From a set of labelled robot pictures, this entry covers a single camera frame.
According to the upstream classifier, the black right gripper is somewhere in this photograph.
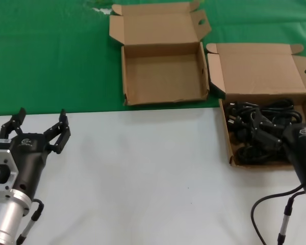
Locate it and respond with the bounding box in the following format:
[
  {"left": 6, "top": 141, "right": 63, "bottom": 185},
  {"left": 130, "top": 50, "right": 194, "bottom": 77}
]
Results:
[{"left": 253, "top": 108, "right": 306, "bottom": 186}]

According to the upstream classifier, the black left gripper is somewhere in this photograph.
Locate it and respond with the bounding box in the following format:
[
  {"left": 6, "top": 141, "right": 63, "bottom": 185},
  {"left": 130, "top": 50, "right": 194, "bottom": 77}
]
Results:
[{"left": 0, "top": 107, "right": 71, "bottom": 200}]

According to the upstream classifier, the open brown cardboard box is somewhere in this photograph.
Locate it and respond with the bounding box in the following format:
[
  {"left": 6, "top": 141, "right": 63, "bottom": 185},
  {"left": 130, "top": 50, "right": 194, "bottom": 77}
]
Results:
[
  {"left": 109, "top": 0, "right": 212, "bottom": 107},
  {"left": 206, "top": 42, "right": 306, "bottom": 167}
]

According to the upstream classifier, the green table cloth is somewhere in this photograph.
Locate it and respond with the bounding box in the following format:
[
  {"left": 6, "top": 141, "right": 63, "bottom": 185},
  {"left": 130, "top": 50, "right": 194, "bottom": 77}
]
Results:
[{"left": 0, "top": 0, "right": 306, "bottom": 117}]

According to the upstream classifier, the black coiled power cord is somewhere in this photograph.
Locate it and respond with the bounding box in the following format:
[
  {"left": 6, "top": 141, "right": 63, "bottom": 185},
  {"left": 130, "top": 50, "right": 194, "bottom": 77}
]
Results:
[
  {"left": 224, "top": 101, "right": 261, "bottom": 117},
  {"left": 260, "top": 100, "right": 303, "bottom": 123},
  {"left": 236, "top": 144, "right": 293, "bottom": 164}
]

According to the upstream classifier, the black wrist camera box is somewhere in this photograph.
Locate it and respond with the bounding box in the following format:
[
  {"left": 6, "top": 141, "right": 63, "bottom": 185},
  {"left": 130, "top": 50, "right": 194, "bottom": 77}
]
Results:
[{"left": 0, "top": 137, "right": 12, "bottom": 151}]

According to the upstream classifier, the silver left wrist bracket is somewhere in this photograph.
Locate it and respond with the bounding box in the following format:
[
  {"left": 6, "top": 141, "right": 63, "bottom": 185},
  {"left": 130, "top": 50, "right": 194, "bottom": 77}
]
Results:
[{"left": 0, "top": 149, "right": 18, "bottom": 191}]

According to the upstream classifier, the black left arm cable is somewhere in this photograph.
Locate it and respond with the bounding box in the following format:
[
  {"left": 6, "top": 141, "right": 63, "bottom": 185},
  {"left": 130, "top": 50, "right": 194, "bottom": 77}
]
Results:
[{"left": 15, "top": 199, "right": 44, "bottom": 245}]

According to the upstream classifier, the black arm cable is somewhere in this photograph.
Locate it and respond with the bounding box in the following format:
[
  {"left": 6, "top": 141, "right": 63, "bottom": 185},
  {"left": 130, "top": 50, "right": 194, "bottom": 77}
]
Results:
[
  {"left": 251, "top": 183, "right": 306, "bottom": 245},
  {"left": 15, "top": 199, "right": 44, "bottom": 245}
]

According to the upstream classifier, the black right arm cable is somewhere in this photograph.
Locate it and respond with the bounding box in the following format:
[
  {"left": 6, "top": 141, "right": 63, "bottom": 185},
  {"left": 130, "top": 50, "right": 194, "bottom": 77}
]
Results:
[{"left": 251, "top": 183, "right": 306, "bottom": 245}]

